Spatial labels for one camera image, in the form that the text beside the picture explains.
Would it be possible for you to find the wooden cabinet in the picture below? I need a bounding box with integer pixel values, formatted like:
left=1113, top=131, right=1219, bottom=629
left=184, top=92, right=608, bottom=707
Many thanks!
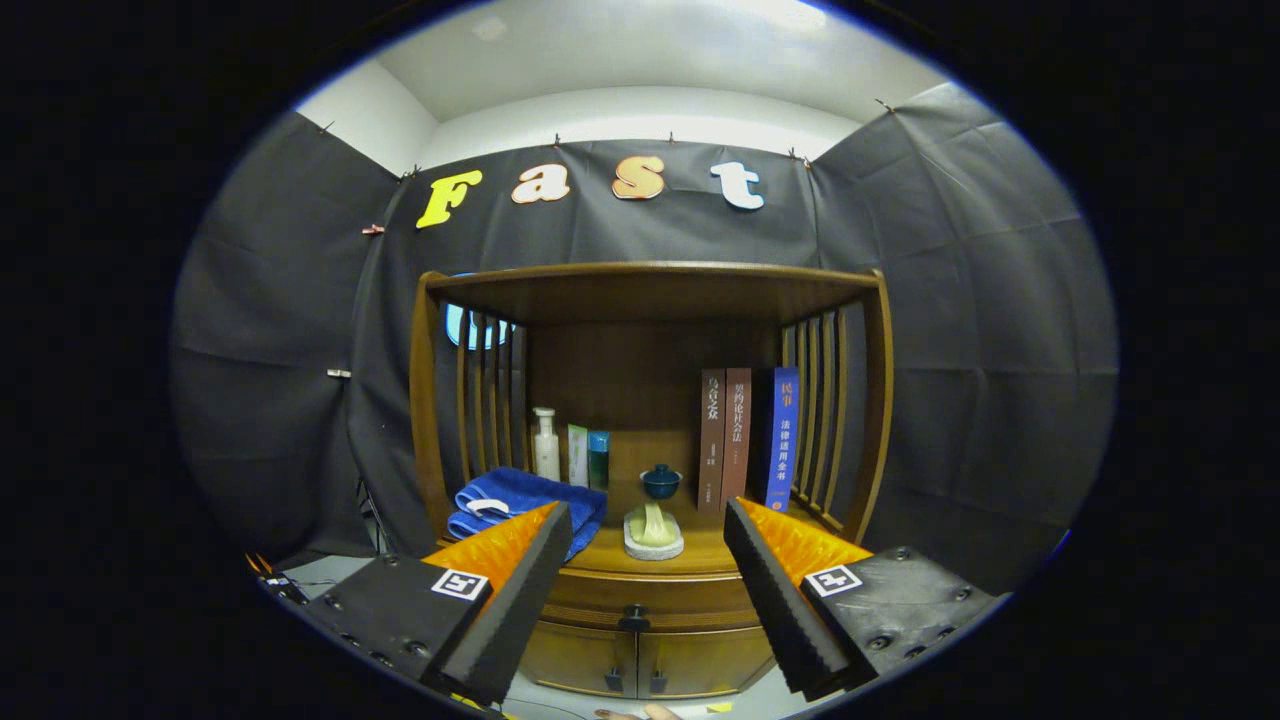
left=409, top=262, right=894, bottom=701

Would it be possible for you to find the brown book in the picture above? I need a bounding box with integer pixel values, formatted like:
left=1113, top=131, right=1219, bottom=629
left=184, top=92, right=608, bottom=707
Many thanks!
left=722, top=367, right=751, bottom=506
left=698, top=369, right=725, bottom=514

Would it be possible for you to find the white pump bottle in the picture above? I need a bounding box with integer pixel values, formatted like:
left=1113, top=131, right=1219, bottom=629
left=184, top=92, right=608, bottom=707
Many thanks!
left=532, top=407, right=562, bottom=483

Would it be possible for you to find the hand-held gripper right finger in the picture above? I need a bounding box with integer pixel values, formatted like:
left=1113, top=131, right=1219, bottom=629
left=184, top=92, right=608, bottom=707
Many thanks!
left=722, top=497, right=1006, bottom=703

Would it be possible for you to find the wooden cabinet door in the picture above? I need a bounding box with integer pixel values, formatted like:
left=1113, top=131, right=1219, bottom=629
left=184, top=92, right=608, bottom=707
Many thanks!
left=520, top=620, right=639, bottom=699
left=638, top=625, right=776, bottom=699

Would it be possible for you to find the wooden countertop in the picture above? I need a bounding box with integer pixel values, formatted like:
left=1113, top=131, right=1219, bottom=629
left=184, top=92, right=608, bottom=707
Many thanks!
left=440, top=490, right=851, bottom=579

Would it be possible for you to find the blue towel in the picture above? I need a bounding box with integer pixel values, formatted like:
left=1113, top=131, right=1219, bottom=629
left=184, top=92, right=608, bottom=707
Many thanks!
left=447, top=466, right=608, bottom=561

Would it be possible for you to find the wooden drawer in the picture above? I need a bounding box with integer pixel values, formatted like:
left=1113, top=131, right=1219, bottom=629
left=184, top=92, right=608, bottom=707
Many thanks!
left=545, top=570, right=766, bottom=633

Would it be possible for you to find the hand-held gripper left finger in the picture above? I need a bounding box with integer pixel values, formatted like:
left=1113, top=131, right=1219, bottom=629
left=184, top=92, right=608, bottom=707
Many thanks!
left=300, top=500, right=574, bottom=706

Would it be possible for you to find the blue book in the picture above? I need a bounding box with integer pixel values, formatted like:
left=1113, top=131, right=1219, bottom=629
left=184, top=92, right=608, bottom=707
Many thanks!
left=752, top=366, right=801, bottom=513

